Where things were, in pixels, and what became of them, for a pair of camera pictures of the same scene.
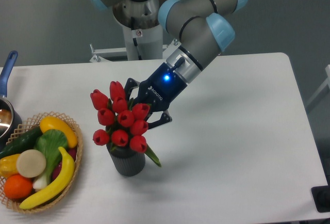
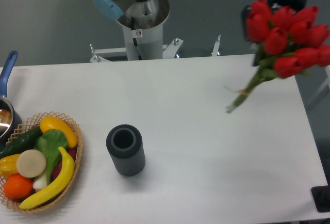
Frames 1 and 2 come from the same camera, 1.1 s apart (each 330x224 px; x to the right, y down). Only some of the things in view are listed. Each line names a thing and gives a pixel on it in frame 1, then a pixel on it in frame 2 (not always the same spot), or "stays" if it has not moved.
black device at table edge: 321,195 stays
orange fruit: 17,186 stays
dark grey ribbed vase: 128,162 stays
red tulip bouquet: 126,123 -> 292,43
